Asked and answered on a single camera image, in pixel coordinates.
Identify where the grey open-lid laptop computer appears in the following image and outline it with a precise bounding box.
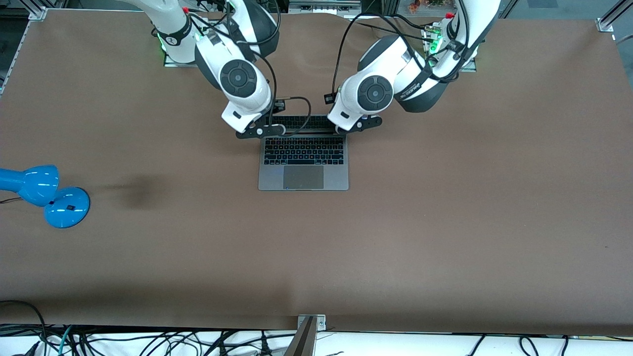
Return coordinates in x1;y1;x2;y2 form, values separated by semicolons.
258;115;350;191

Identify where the grey power strip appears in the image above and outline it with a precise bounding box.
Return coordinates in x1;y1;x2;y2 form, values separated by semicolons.
288;0;362;14

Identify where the blue desk lamp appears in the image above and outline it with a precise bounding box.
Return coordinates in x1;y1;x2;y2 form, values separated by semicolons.
0;165;91;229

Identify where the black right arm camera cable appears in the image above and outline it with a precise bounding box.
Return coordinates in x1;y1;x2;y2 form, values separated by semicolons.
188;0;313;137

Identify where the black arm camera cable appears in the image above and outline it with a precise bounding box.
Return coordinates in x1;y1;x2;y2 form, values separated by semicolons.
188;0;313;137
332;12;473;95

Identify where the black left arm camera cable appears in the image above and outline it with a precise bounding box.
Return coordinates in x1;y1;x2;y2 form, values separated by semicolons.
332;12;473;95

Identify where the long black base cable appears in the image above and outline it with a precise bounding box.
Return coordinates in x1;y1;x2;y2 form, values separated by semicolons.
354;21;396;38

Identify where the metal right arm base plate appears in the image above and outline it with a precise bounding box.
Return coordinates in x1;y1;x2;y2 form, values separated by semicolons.
163;47;201;68

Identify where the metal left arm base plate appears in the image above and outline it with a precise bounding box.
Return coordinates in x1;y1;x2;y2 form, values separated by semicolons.
424;22;478;73

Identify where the metal post bracket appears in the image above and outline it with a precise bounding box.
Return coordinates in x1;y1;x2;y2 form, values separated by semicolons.
297;313;327;332

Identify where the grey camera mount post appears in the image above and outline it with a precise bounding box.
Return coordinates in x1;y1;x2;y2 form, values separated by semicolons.
283;316;317;356

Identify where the aluminium frame profile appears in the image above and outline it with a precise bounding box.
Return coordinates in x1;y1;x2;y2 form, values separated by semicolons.
17;0;48;21
595;0;633;33

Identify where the teal floor cable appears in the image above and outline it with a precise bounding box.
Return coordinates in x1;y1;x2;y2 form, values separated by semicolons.
58;325;74;356

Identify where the looped black floor cable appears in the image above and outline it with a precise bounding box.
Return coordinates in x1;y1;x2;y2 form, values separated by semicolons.
0;300;48;356

